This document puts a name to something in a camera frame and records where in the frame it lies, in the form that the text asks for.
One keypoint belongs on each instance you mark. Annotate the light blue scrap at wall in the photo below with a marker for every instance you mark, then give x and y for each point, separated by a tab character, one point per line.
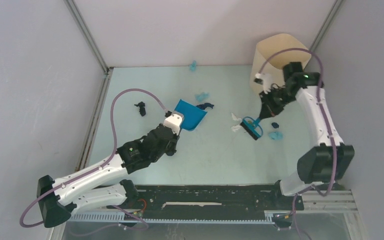
193	66

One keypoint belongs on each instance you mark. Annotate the blue plastic dustpan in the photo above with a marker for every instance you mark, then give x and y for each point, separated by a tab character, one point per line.
191	115

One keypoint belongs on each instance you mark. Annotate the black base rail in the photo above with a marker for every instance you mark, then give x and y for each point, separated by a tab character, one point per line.
211	202

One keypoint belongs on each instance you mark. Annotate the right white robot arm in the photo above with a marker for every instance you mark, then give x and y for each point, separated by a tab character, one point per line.
329	157

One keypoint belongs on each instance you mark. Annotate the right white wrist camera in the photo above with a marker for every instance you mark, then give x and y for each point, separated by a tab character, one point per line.
263	83

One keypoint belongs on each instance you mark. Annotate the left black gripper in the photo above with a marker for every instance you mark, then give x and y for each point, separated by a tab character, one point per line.
172	148

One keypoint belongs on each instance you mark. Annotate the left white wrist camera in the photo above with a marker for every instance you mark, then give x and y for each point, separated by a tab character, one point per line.
174	120

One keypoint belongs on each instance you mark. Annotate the black scrap far left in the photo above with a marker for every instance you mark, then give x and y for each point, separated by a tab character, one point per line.
142	108

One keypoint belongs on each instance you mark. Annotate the beige waste bin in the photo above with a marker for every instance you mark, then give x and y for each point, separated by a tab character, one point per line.
274	67

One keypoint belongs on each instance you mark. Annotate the blue hand brush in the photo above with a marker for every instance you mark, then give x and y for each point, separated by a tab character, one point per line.
252	127

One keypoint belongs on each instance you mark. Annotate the light blue scrap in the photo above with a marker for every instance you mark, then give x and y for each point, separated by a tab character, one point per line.
276	135
200	97
193	66

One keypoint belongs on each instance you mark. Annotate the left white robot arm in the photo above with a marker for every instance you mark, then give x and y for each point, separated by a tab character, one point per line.
56	196

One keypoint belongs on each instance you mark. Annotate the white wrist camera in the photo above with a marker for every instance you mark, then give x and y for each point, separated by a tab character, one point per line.
174	120
263	83

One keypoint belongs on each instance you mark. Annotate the dark blue ball scrap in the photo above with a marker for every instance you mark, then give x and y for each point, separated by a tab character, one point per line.
275	125

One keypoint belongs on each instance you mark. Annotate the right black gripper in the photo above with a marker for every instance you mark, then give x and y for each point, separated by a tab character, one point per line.
268	110

